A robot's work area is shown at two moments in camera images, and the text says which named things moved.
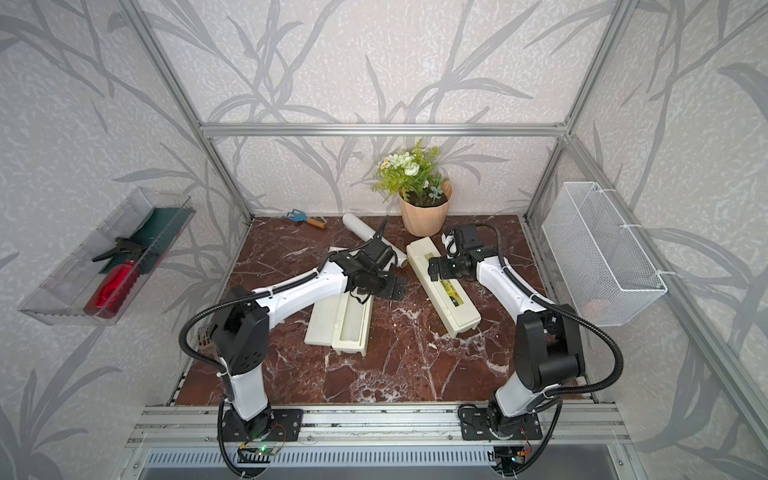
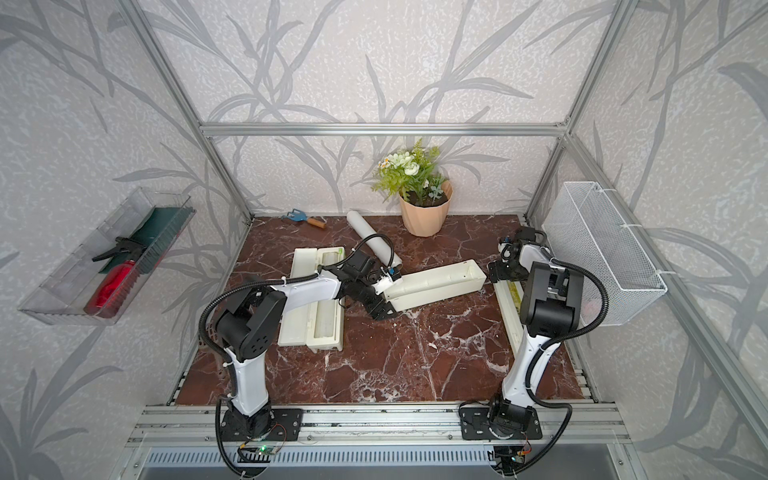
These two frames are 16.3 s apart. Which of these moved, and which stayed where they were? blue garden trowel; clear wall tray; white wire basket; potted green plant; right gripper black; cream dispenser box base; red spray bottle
Moved: right gripper black; cream dispenser box base
Stayed: blue garden trowel; potted green plant; red spray bottle; clear wall tray; white wire basket
